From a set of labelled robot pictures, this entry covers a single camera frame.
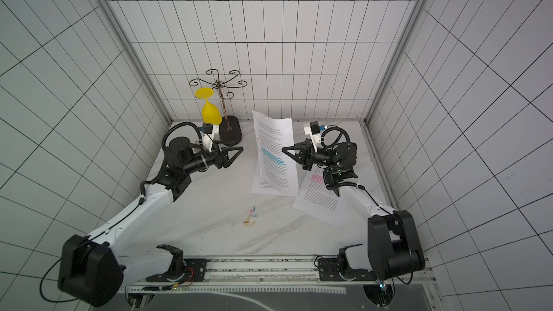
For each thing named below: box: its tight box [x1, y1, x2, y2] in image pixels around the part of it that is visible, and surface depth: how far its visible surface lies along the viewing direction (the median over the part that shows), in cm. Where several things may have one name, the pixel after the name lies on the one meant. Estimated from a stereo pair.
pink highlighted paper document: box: [292, 166, 351, 229], surface depth 91 cm
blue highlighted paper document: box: [251, 110, 299, 197], surface depth 73 cm
